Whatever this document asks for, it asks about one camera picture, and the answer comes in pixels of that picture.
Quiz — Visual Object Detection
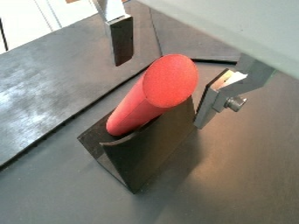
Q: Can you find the black curved cradle fixture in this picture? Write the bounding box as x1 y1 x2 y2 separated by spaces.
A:
79 98 195 193

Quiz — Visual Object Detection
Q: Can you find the red oval cylinder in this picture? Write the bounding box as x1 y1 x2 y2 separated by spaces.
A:
107 54 199 136

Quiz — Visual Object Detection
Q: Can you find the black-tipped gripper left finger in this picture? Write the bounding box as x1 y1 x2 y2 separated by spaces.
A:
93 0 134 66

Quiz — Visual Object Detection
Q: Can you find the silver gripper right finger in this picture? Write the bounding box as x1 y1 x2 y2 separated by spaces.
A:
194 54 277 129

